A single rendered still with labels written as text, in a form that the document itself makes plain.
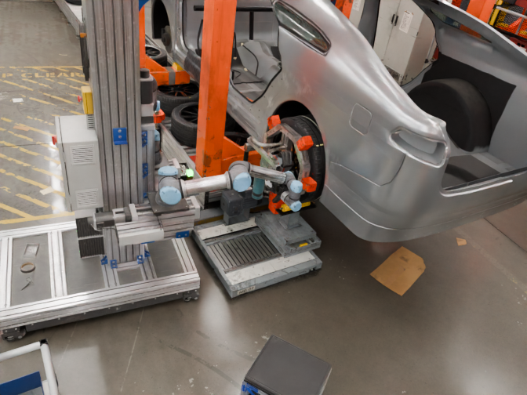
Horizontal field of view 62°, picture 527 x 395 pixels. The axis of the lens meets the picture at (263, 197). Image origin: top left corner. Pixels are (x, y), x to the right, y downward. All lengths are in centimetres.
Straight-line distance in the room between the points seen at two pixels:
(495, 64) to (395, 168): 191
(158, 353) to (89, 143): 138
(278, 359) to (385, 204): 109
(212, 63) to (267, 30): 264
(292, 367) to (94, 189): 155
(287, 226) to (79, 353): 180
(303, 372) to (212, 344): 73
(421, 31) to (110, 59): 588
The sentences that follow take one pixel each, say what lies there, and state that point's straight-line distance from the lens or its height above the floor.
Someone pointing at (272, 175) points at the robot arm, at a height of 101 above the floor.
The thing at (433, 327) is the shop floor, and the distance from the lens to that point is 368.
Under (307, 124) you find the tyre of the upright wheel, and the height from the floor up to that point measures 117.
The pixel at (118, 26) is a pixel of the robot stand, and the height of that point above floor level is 184.
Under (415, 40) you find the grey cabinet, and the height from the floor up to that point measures 90.
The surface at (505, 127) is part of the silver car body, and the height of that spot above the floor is 117.
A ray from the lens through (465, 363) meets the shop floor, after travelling 358.
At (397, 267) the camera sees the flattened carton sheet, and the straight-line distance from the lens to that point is 402.
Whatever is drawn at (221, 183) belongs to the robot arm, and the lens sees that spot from 263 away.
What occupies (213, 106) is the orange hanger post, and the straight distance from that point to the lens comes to 333.
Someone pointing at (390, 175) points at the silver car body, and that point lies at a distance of 263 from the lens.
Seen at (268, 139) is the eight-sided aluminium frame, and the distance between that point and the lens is 345.
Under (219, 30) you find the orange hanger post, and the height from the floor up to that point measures 170.
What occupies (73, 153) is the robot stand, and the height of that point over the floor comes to 116.
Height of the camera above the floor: 250
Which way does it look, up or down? 35 degrees down
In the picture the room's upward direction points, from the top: 9 degrees clockwise
